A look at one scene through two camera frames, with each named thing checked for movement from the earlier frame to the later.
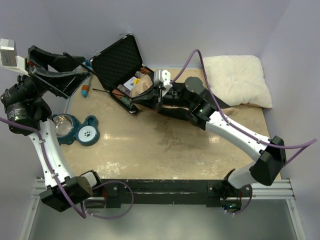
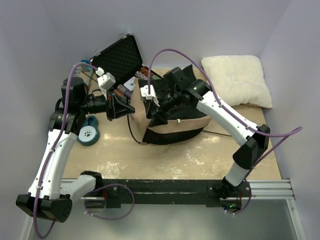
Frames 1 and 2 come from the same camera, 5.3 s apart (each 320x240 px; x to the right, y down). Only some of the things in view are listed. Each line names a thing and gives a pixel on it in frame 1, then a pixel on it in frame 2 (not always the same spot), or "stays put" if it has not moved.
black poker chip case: (119, 69) stays put
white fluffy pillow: (239, 79) stays put
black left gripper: (63, 82) to (115, 108)
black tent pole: (89, 68) to (131, 129)
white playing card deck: (130, 83) stays put
